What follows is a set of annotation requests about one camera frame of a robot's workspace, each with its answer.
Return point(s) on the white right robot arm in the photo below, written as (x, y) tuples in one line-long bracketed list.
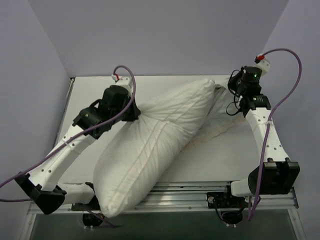
[(276, 173)]

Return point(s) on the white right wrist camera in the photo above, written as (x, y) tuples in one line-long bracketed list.
[(262, 63)]

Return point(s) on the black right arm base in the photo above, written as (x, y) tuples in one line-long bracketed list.
[(228, 208)]

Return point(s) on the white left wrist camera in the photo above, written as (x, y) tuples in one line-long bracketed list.
[(123, 81)]

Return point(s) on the grey and cream pillowcase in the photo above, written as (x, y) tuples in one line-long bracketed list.
[(217, 121)]

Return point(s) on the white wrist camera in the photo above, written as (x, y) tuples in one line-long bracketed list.
[(123, 81), (262, 63)]

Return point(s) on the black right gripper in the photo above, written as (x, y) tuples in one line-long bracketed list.
[(232, 81)]

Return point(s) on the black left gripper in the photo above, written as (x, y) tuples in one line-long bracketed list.
[(131, 114)]

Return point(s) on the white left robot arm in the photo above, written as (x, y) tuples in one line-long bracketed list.
[(42, 185)]

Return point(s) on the white pillow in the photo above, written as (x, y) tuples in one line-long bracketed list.
[(142, 150)]

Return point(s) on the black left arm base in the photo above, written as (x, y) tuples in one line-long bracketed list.
[(92, 215)]

